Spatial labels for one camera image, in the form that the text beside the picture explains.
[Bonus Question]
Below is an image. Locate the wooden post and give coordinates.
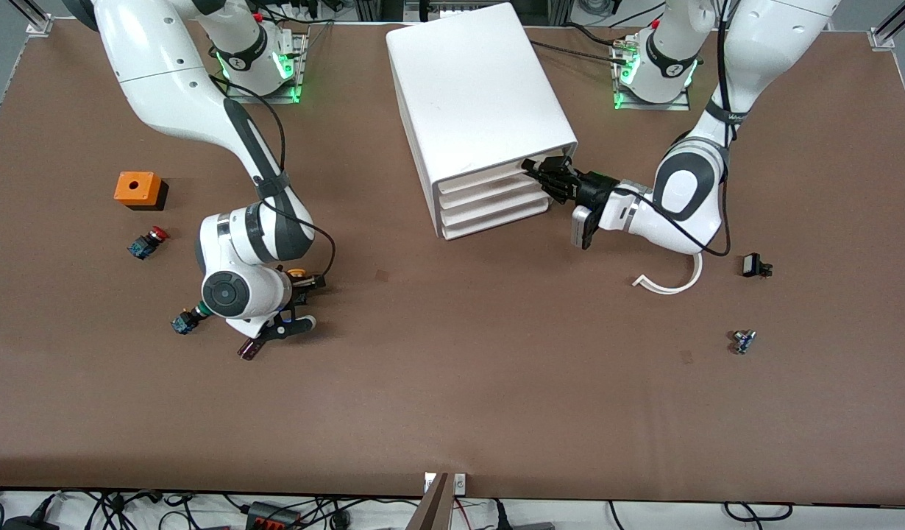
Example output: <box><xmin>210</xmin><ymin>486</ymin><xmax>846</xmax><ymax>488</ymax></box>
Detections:
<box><xmin>407</xmin><ymin>473</ymin><xmax>453</xmax><ymax>530</ymax></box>

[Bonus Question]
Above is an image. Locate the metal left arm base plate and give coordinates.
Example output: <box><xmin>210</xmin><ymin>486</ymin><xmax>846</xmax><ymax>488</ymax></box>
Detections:
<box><xmin>613</xmin><ymin>37</ymin><xmax>692</xmax><ymax>113</ymax></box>

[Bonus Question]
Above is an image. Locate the orange box with black base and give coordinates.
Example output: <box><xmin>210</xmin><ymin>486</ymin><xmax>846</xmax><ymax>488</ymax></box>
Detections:
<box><xmin>113</xmin><ymin>171</ymin><xmax>169</xmax><ymax>212</ymax></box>

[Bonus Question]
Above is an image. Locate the green push button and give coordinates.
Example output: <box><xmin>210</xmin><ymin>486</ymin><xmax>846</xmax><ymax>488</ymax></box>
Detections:
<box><xmin>171</xmin><ymin>303</ymin><xmax>209</xmax><ymax>336</ymax></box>

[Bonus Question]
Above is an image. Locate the red push button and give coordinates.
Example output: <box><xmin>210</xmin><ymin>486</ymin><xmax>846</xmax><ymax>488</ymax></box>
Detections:
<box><xmin>127</xmin><ymin>226</ymin><xmax>171</xmax><ymax>261</ymax></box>

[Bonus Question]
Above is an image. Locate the white drawer with dividers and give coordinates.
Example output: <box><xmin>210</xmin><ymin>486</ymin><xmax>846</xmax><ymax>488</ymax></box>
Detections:
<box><xmin>436</xmin><ymin>158</ymin><xmax>542</xmax><ymax>198</ymax></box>

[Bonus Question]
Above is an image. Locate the black looped cable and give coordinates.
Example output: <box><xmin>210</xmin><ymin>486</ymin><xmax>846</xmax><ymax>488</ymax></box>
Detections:
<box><xmin>723</xmin><ymin>502</ymin><xmax>794</xmax><ymax>523</ymax></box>

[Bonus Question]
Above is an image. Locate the white curved plastic bracket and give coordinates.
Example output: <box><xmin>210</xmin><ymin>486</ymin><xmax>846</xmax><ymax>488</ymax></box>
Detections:
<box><xmin>632</xmin><ymin>254</ymin><xmax>704</xmax><ymax>296</ymax></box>

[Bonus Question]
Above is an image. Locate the black power strip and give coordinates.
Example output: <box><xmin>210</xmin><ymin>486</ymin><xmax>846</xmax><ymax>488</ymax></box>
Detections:
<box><xmin>246</xmin><ymin>501</ymin><xmax>302</xmax><ymax>530</ymax></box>

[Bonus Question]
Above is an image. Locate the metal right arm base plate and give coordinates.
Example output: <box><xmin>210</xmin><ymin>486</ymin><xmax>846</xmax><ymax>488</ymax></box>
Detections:
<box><xmin>224</xmin><ymin>29</ymin><xmax>310</xmax><ymax>105</ymax></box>

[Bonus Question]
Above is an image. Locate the black cable on table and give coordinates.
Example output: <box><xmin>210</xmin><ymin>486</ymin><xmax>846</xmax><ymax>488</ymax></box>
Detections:
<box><xmin>530</xmin><ymin>22</ymin><xmax>645</xmax><ymax>66</ymax></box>

